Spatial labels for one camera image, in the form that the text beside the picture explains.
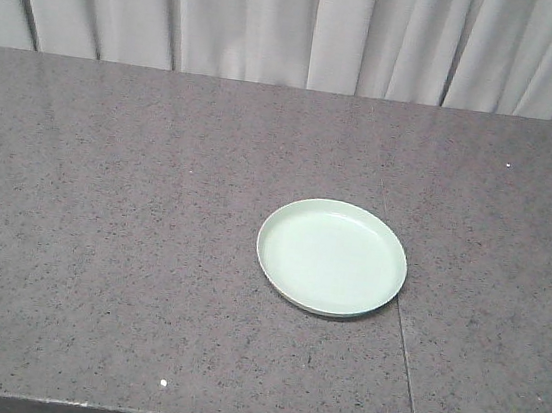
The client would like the light green round plate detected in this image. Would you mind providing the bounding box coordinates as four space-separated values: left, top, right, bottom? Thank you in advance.
256 198 408 319

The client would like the white pleated curtain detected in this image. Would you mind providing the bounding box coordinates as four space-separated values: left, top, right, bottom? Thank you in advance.
0 0 552 120

